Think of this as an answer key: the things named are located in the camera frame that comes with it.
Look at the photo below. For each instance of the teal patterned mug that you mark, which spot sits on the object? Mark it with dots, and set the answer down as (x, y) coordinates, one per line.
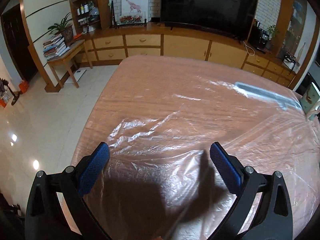
(310, 97)

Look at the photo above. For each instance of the orange bag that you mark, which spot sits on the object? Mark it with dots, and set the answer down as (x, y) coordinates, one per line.
(23, 87)

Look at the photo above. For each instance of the black and white bag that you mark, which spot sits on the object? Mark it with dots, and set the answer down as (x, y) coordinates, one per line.
(291, 60)

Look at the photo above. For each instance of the dark wooden door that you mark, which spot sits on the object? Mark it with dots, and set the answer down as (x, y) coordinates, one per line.
(17, 42)

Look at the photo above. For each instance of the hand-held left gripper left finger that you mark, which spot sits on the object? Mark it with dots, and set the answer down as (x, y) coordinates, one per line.
(95, 170)

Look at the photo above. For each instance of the small green potted plant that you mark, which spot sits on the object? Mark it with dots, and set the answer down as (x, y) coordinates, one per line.
(272, 31)

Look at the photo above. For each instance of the potted plant in dark pot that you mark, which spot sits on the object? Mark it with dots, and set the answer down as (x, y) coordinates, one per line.
(67, 33)

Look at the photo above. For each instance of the black coffee machine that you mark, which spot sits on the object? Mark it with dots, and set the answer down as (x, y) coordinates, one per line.
(263, 38)

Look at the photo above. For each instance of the framed red flower picture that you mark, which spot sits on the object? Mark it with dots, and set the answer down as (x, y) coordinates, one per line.
(130, 19)

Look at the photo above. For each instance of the small black box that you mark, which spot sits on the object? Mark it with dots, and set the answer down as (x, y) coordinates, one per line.
(155, 20)

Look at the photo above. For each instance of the clear plastic table cover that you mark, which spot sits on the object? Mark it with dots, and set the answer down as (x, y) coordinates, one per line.
(162, 80)

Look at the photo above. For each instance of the white floor scale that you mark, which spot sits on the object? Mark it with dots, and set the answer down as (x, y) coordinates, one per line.
(79, 75)

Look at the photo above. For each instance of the giraffe picture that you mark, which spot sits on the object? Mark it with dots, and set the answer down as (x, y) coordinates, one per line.
(133, 5)

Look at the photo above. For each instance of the row of small bottles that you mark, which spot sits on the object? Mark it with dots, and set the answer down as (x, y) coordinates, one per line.
(83, 8)

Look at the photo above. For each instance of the wooden side table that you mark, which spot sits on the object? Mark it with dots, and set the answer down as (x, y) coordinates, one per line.
(70, 50)

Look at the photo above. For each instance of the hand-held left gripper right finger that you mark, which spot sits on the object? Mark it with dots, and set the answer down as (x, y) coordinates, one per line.
(226, 167)

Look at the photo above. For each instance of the black floor stand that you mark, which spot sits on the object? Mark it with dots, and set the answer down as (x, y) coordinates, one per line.
(13, 96)

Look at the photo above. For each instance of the black flat-screen television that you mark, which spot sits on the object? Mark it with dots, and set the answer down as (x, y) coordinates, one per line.
(207, 7)

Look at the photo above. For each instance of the grey helmet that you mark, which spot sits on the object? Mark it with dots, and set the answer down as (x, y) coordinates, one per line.
(94, 13)

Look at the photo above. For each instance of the wooden wall cabinet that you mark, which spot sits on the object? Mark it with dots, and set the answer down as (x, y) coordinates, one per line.
(185, 45)

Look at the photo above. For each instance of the stack of books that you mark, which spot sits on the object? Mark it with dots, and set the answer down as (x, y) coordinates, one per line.
(55, 47)

